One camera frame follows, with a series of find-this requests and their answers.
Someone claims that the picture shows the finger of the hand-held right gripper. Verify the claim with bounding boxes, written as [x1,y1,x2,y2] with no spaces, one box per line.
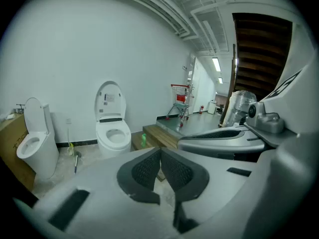
[177,134,265,160]
[179,128,250,140]

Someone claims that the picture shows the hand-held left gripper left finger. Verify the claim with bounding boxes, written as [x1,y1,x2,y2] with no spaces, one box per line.
[32,146,183,239]

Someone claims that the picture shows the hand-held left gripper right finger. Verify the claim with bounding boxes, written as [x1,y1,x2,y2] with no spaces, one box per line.
[160,147,260,236]

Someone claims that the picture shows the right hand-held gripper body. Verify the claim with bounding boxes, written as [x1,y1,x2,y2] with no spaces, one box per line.
[244,22,319,148]

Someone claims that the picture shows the white toilet seat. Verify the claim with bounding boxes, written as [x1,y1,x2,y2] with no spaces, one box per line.
[96,121,132,148]

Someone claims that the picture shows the white smart toilet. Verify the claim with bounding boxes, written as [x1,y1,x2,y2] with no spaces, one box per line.
[96,117,132,159]

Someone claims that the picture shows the toilet brush with pale holder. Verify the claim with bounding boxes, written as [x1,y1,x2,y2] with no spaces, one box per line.
[67,127,75,156]

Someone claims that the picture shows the white ceramic toilet with tank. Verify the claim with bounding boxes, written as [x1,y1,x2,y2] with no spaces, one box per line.
[16,97,60,180]

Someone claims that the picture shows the white toilet lid with label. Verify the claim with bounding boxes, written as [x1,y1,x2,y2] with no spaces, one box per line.
[94,80,127,123]

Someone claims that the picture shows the grey metal platform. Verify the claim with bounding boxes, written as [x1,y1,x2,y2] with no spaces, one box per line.
[156,112,225,138]

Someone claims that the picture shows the plastic-wrapped roll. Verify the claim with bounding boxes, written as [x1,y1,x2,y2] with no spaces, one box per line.
[222,90,258,128]

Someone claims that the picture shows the dark wooden slatted structure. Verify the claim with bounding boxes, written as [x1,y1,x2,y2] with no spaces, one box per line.
[232,12,293,102]

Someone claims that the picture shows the red shopping cart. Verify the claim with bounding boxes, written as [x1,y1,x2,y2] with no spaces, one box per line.
[165,83,195,128]

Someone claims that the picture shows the wooden slatted step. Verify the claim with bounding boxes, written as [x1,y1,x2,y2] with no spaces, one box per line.
[131,124,180,152]

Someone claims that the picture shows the brown cardboard box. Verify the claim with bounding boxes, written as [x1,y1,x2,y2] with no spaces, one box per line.
[0,113,37,192]

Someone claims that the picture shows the white plastic wrapping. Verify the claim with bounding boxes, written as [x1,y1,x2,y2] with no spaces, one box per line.
[0,110,16,122]

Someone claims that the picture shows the brown wooden post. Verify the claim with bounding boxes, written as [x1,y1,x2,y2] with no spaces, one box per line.
[218,43,238,128]

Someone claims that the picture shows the grey fisheye camera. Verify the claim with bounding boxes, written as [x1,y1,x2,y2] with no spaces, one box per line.
[246,101,285,134]

